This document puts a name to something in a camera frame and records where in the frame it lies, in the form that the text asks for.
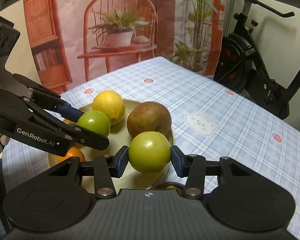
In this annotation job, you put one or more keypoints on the printed pink backdrop cloth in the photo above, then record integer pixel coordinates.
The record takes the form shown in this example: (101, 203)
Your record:
(73, 41)

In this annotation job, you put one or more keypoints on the orange tangerine front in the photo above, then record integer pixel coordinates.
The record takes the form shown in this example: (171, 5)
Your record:
(73, 152)

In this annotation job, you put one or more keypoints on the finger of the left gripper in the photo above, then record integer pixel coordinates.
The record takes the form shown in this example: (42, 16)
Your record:
(83, 136)
(65, 107)

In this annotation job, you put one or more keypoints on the black camera box left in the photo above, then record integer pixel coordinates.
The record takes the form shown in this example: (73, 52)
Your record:
(8, 36)

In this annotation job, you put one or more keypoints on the red brown apple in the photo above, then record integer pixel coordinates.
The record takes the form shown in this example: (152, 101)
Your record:
(149, 117)

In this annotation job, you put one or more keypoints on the black exercise bike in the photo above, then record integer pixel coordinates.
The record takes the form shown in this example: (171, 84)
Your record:
(241, 67)

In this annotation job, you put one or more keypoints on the yellow lemon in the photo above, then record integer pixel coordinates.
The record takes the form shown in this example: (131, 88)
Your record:
(111, 104)

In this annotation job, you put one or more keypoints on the blue plaid tablecloth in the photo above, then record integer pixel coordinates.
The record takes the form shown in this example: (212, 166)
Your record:
(209, 120)

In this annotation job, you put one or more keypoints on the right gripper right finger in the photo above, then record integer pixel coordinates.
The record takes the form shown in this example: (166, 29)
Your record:
(195, 168)

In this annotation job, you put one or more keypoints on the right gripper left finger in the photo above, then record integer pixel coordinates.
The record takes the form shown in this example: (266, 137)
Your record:
(104, 168)

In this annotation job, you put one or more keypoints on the small green apple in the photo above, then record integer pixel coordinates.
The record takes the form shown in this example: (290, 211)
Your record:
(95, 121)

